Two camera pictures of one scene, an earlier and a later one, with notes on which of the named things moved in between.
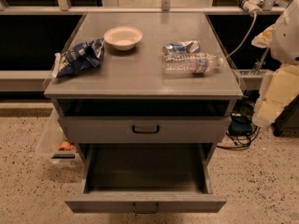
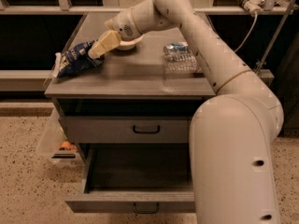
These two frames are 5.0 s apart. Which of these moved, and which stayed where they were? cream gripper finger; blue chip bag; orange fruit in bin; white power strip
Moved: cream gripper finger
Stayed: blue chip bag; white power strip; orange fruit in bin
